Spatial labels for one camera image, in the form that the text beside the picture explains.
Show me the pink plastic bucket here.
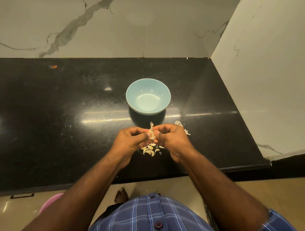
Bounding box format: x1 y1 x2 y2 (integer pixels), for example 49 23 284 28
39 193 64 214

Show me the pile of garlic skins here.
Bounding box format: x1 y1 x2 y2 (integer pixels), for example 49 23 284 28
141 142 165 157

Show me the blue plaid shirt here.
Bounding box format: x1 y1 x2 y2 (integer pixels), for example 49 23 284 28
90 193 297 231

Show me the person's right hand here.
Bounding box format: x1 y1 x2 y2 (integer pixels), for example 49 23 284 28
152 123 195 162

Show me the person's left forearm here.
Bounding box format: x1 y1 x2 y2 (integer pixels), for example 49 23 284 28
24 156 125 231

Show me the black cabinet trim strip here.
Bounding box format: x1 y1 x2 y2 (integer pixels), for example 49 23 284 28
204 200 219 231

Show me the person's left foot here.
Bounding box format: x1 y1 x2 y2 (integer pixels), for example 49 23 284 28
114 187 129 205

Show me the person's left hand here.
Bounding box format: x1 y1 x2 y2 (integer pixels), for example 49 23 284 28
109 126 151 167

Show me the light blue bowl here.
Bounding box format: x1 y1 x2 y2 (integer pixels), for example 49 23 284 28
126 78 172 115

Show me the person's right forearm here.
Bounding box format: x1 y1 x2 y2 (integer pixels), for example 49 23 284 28
180 151 270 231

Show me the black drawer handle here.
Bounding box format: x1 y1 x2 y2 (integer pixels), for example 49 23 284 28
10 192 35 199

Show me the white garlic bulb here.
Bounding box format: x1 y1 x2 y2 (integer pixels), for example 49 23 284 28
148 121 157 141

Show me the garlic peel scrap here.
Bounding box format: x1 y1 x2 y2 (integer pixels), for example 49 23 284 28
174 120 191 136

